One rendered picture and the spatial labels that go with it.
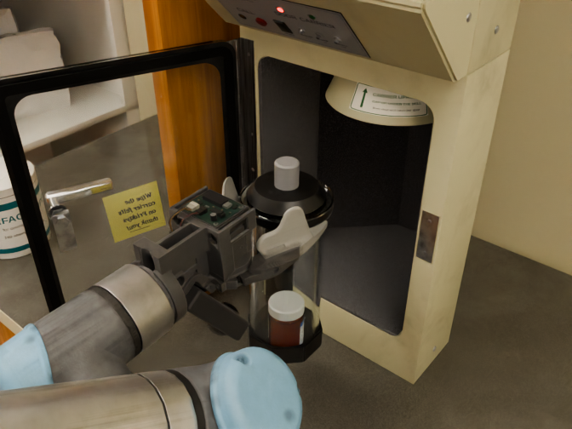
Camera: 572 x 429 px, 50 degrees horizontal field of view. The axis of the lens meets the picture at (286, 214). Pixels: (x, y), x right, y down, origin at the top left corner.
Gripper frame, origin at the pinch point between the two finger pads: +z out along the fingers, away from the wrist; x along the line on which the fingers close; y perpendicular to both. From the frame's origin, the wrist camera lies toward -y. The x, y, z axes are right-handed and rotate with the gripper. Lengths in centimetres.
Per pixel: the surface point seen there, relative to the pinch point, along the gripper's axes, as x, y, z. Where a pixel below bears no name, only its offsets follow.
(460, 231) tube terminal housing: -14.1, -7.1, 18.2
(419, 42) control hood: -12.4, 21.5, 5.4
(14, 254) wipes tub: 58, -28, -10
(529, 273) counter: -17, -32, 46
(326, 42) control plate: 0.5, 18.1, 8.5
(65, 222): 24.4, -3.3, -14.6
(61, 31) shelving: 134, -18, 53
